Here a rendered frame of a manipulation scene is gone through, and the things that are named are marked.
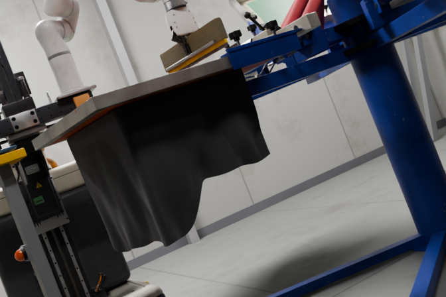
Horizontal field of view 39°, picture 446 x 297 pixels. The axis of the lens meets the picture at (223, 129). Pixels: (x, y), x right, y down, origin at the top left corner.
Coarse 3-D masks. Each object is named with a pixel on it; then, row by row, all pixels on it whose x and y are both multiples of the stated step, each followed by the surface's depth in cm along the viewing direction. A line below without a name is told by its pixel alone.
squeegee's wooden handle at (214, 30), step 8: (208, 24) 214; (216, 24) 212; (192, 32) 224; (200, 32) 219; (208, 32) 216; (216, 32) 212; (224, 32) 213; (192, 40) 224; (200, 40) 221; (208, 40) 217; (216, 40) 214; (176, 48) 234; (192, 48) 226; (160, 56) 244; (168, 56) 240; (176, 56) 236; (184, 56) 232; (168, 64) 242
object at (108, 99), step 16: (208, 64) 195; (224, 64) 198; (160, 80) 185; (176, 80) 188; (192, 80) 193; (96, 96) 173; (112, 96) 176; (128, 96) 178; (144, 96) 185; (80, 112) 181; (96, 112) 177; (48, 128) 204; (64, 128) 194; (48, 144) 215
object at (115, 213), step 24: (96, 120) 196; (120, 120) 184; (72, 144) 215; (96, 144) 200; (120, 144) 188; (96, 168) 207; (120, 168) 194; (144, 168) 184; (96, 192) 213; (120, 192) 198; (144, 192) 185; (120, 216) 205; (144, 216) 195; (120, 240) 214; (144, 240) 199; (168, 240) 184
